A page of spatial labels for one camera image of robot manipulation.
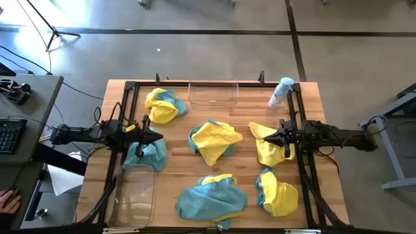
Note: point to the yellow microfiber towel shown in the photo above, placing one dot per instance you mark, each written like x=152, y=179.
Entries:
x=217, y=179
x=279, y=195
x=213, y=139
x=161, y=112
x=269, y=154

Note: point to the black desk clamp device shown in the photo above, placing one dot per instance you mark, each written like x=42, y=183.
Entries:
x=18, y=94

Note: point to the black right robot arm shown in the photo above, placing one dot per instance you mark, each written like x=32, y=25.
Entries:
x=344, y=138

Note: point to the black aluminium table frame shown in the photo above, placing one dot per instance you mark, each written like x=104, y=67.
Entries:
x=152, y=84

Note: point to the clear plastic basket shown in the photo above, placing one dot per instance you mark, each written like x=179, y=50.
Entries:
x=213, y=97
x=133, y=198

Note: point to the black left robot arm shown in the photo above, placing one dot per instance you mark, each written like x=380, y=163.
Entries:
x=78, y=135

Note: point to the black flat device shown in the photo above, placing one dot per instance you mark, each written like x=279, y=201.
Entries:
x=5, y=71

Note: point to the black desk support beam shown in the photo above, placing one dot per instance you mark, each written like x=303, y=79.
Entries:
x=61, y=161

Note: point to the black computer keyboard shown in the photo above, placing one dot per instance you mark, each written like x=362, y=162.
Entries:
x=11, y=136

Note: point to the silver metal bracket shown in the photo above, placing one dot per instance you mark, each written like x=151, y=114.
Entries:
x=120, y=231
x=302, y=231

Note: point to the white paper sheet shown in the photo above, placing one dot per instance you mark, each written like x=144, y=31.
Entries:
x=61, y=180

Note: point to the black table clamp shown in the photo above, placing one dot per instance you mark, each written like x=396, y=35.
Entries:
x=157, y=78
x=261, y=78

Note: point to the yellow tape label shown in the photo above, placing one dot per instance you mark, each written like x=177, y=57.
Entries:
x=130, y=128

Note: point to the light blue Febreze spray bottle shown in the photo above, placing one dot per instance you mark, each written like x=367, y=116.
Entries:
x=279, y=94

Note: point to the person's hand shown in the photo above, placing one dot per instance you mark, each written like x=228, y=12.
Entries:
x=9, y=201

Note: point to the teal microfiber towel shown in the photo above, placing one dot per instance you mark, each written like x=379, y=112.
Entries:
x=258, y=187
x=175, y=99
x=208, y=200
x=191, y=143
x=151, y=156

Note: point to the grey metal table frame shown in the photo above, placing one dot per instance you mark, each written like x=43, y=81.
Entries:
x=391, y=152

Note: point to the black tripod stand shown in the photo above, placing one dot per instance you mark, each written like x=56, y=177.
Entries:
x=66, y=33

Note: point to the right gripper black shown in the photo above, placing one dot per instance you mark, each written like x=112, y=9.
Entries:
x=292, y=138

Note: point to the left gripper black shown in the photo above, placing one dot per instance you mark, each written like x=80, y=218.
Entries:
x=135, y=136

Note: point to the grey side desk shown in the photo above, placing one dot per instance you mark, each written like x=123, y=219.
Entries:
x=35, y=97

